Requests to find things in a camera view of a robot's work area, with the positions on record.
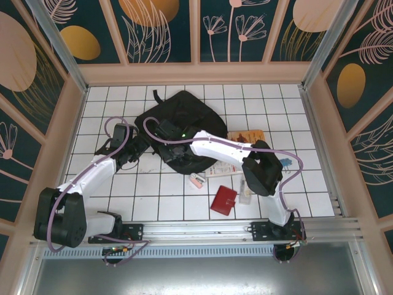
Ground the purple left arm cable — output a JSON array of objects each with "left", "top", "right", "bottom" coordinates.
[{"left": 44, "top": 116, "right": 151, "bottom": 267}]

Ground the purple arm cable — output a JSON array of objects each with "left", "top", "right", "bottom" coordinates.
[
  {"left": 44, "top": 116, "right": 151, "bottom": 267},
  {"left": 142, "top": 116, "right": 308, "bottom": 265}
]

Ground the black fabric backpack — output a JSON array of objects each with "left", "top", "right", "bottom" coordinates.
[{"left": 134, "top": 89, "right": 228, "bottom": 176}]

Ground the aluminium side rail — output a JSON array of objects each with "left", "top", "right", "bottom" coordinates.
[{"left": 299, "top": 85, "right": 349, "bottom": 219}]

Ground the orange brown cover book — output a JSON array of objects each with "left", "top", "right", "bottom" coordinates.
[{"left": 227, "top": 129, "right": 267, "bottom": 146}]

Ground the aluminium mounting rail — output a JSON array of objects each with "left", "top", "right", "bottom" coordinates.
[{"left": 30, "top": 216, "right": 366, "bottom": 246}]

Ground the slotted grey cable duct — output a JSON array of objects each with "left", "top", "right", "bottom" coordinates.
[{"left": 42, "top": 247, "right": 360, "bottom": 259}]

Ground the grey metal sheet panel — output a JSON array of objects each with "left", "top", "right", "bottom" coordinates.
[{"left": 30, "top": 258, "right": 375, "bottom": 295}]

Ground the clear plastic small box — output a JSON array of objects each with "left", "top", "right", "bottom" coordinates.
[{"left": 238, "top": 178, "right": 253, "bottom": 205}]

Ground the red leather wallet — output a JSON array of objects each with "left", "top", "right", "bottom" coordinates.
[{"left": 210, "top": 185, "right": 238, "bottom": 218}]

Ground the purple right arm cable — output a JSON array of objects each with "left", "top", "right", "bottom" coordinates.
[{"left": 142, "top": 116, "right": 308, "bottom": 265}]

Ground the pink white small stapler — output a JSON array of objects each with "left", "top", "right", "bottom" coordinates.
[{"left": 188, "top": 172, "right": 206, "bottom": 190}]

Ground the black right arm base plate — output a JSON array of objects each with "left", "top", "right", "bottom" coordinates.
[{"left": 251, "top": 221, "right": 308, "bottom": 242}]

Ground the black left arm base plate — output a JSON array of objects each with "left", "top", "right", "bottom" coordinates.
[{"left": 88, "top": 223, "right": 144, "bottom": 244}]

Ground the aluminium frame post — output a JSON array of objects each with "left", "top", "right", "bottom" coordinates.
[
  {"left": 300, "top": 0, "right": 360, "bottom": 90},
  {"left": 29, "top": 0, "right": 90, "bottom": 93}
]

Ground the clear white red-label pen package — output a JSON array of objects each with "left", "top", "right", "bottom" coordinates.
[{"left": 204, "top": 159, "right": 244, "bottom": 178}]

